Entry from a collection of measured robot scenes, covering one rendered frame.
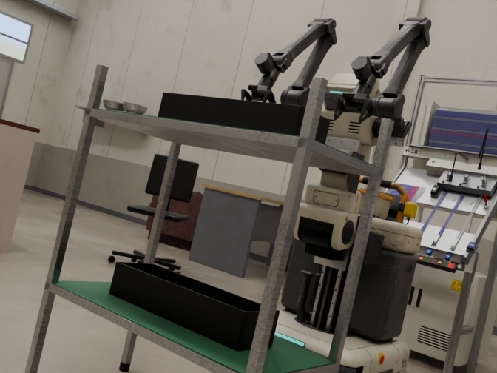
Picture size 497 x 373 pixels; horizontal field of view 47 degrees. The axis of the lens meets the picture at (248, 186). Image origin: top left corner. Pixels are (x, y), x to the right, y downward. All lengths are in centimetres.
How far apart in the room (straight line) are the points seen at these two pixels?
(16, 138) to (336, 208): 259
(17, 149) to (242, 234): 235
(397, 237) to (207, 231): 357
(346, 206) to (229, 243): 340
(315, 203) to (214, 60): 633
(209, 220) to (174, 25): 437
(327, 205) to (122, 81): 784
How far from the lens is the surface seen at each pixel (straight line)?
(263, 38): 818
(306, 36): 253
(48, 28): 1133
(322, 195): 243
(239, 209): 565
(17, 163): 433
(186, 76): 892
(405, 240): 257
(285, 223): 139
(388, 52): 222
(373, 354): 247
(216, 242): 580
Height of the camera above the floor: 77
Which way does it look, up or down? 1 degrees up
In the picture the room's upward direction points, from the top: 13 degrees clockwise
